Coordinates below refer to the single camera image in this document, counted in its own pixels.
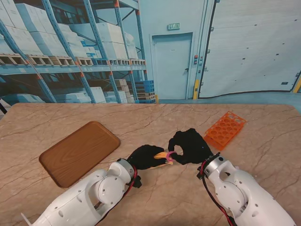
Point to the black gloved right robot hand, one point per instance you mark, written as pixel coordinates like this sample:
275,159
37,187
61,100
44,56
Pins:
195,148

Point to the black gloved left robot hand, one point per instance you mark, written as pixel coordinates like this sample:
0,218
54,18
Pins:
143,157

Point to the yellow cloth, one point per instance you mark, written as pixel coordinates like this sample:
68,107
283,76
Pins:
160,155

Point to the pink rubber band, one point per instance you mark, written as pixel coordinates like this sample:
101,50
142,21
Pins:
168,155

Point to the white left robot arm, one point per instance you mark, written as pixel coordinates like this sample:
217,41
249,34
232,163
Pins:
94,195

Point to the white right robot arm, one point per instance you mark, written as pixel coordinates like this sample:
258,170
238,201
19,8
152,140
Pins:
240,193

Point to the orange test tube rack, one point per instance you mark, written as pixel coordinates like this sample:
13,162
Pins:
225,131

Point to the brown wooden tray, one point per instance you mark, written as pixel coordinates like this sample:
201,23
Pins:
77,150

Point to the printed warehouse backdrop banner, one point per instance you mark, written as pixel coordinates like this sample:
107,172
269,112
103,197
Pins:
150,47

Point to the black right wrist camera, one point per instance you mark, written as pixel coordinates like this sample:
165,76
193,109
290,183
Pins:
200,171

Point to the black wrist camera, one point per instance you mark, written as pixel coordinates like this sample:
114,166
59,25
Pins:
137,183
200,171

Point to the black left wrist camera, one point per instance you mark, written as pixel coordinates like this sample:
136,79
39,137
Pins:
137,183

